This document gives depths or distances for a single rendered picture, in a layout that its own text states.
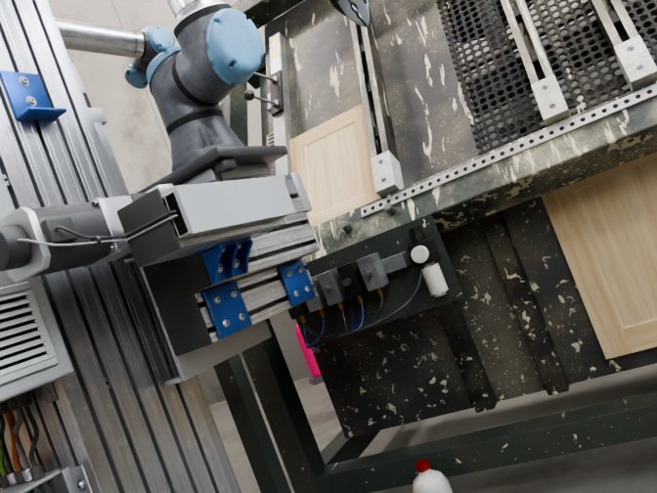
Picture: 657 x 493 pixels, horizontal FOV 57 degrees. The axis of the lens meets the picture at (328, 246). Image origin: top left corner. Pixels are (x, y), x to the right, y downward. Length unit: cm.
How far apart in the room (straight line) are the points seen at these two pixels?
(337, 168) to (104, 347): 107
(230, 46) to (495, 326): 120
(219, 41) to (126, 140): 483
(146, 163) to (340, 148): 391
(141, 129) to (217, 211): 489
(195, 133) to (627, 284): 123
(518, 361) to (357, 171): 75
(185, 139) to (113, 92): 483
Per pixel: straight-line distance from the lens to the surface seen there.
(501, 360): 195
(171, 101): 121
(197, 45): 113
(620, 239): 183
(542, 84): 170
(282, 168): 204
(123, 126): 592
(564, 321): 190
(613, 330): 188
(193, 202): 85
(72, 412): 103
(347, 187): 186
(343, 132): 200
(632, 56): 168
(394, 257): 162
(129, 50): 184
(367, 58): 206
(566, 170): 161
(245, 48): 113
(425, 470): 172
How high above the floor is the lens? 77
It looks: 2 degrees up
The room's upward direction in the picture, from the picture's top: 21 degrees counter-clockwise
